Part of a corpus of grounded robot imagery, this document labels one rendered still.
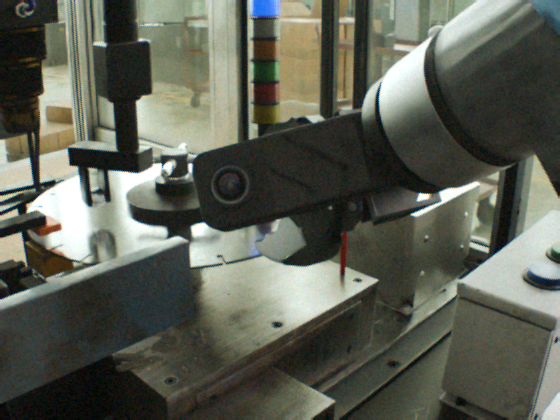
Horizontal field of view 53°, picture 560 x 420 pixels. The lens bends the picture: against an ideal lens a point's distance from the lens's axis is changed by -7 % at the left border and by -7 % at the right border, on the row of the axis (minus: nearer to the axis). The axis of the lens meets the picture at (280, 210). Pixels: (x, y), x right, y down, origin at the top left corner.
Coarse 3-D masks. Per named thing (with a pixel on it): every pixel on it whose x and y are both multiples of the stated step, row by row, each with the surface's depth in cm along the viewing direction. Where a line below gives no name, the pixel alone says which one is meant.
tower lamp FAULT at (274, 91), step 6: (252, 84) 87; (258, 84) 87; (264, 84) 86; (270, 84) 87; (276, 84) 87; (252, 90) 88; (258, 90) 87; (264, 90) 87; (270, 90) 87; (276, 90) 87; (252, 96) 88; (258, 96) 87; (264, 96) 87; (270, 96) 87; (276, 96) 88; (252, 102) 88; (258, 102) 87; (264, 102) 87; (270, 102) 87; (276, 102) 88
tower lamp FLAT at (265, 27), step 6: (252, 18) 84; (258, 18) 83; (264, 18) 83; (270, 18) 83; (276, 18) 84; (252, 24) 84; (258, 24) 83; (264, 24) 83; (270, 24) 83; (276, 24) 84; (252, 30) 84; (258, 30) 84; (264, 30) 83; (270, 30) 84; (276, 30) 84; (252, 36) 85; (258, 36) 84; (264, 36) 84; (270, 36) 84; (276, 36) 85
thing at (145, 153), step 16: (128, 112) 53; (128, 128) 53; (80, 144) 56; (96, 144) 56; (112, 144) 56; (128, 144) 54; (80, 160) 56; (96, 160) 55; (112, 160) 54; (128, 160) 54; (144, 160) 54; (80, 176) 57
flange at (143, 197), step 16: (160, 176) 64; (128, 192) 64; (144, 192) 63; (160, 192) 62; (176, 192) 61; (192, 192) 62; (128, 208) 61; (144, 208) 59; (160, 208) 59; (176, 208) 59; (192, 208) 59
